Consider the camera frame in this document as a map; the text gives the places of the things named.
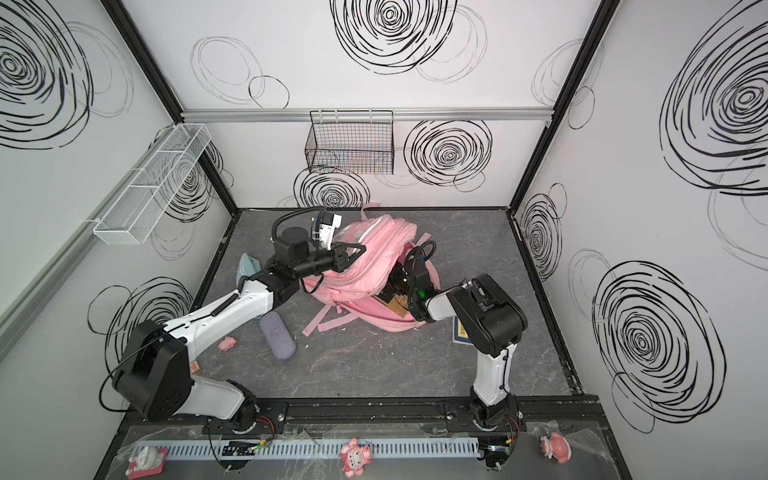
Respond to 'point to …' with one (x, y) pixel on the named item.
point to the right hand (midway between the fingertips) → (375, 267)
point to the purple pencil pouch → (277, 335)
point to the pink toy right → (556, 447)
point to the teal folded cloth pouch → (248, 267)
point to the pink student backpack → (351, 289)
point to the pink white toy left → (147, 462)
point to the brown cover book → (398, 303)
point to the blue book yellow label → (459, 333)
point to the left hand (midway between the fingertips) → (366, 248)
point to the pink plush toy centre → (354, 458)
